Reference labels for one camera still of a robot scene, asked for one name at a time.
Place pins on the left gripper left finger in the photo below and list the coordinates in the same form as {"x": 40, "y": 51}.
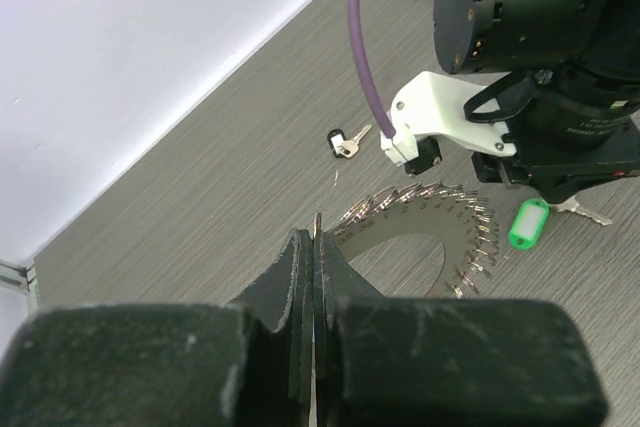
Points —
{"x": 244, "y": 363}

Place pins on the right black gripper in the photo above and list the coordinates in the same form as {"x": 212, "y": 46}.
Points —
{"x": 558, "y": 174}

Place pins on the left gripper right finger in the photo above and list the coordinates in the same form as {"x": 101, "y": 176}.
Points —
{"x": 384, "y": 361}

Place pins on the key with green tag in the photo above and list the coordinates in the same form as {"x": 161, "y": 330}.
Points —
{"x": 529, "y": 223}

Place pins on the metal disc with keyrings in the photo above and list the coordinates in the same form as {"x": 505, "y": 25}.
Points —
{"x": 461, "y": 220}

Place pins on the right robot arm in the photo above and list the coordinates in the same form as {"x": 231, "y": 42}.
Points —
{"x": 567, "y": 86}

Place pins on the key with black tag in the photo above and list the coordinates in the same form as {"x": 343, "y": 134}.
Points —
{"x": 345, "y": 148}

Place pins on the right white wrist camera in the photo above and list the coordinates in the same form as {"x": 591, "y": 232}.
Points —
{"x": 431, "y": 106}

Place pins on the left aluminium frame rail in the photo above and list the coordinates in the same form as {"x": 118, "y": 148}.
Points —
{"x": 23, "y": 280}

